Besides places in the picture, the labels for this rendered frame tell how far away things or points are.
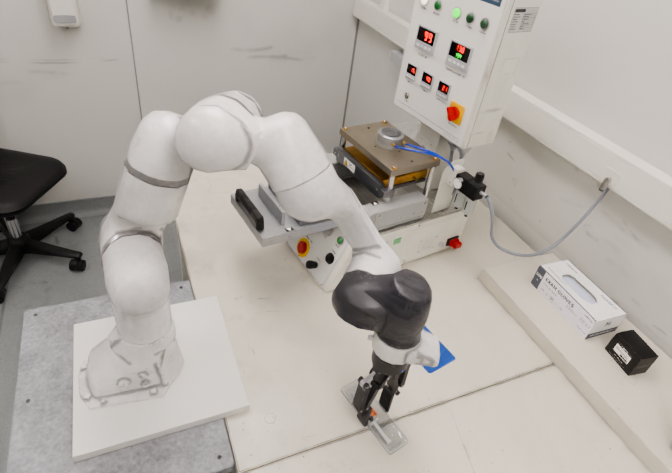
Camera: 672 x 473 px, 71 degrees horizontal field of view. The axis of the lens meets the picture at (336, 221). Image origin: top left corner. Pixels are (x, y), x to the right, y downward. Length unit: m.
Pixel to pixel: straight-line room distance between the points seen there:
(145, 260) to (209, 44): 1.89
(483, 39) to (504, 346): 0.82
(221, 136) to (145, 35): 1.93
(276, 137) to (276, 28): 2.00
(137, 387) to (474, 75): 1.11
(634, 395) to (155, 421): 1.13
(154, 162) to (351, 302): 0.41
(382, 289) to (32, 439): 0.78
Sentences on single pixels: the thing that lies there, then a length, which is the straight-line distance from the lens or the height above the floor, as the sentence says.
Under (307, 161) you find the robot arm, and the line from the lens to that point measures 0.76.
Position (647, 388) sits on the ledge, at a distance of 1.49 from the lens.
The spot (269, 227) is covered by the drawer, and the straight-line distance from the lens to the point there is 1.26.
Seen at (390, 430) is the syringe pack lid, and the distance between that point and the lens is 1.15.
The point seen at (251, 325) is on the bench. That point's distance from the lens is 1.31.
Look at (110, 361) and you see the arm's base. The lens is 1.14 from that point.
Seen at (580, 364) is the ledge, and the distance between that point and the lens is 1.43.
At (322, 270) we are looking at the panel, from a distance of 1.41.
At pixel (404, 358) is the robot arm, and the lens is 0.93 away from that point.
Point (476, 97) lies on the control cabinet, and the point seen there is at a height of 1.31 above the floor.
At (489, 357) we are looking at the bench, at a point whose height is 0.75.
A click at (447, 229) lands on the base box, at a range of 1.58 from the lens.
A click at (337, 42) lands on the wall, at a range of 2.87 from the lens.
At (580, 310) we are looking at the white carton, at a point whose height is 0.86.
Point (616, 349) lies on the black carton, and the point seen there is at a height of 0.83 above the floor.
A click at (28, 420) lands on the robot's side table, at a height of 0.75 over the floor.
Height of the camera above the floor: 1.74
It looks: 36 degrees down
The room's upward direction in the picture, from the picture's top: 9 degrees clockwise
